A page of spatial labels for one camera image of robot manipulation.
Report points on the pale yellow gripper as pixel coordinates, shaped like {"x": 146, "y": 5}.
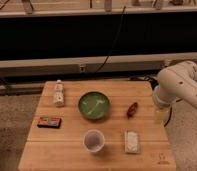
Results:
{"x": 161, "y": 115}

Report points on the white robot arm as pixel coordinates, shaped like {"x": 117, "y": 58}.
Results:
{"x": 176, "y": 81}

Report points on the green ceramic bowl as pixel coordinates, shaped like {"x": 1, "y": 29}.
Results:
{"x": 94, "y": 105}

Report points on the dark red small object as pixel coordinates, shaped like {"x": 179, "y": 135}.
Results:
{"x": 132, "y": 109}

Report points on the white plastic bottle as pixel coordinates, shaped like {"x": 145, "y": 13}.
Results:
{"x": 58, "y": 95}

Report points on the red black flat box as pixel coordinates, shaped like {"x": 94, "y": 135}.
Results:
{"x": 49, "y": 122}

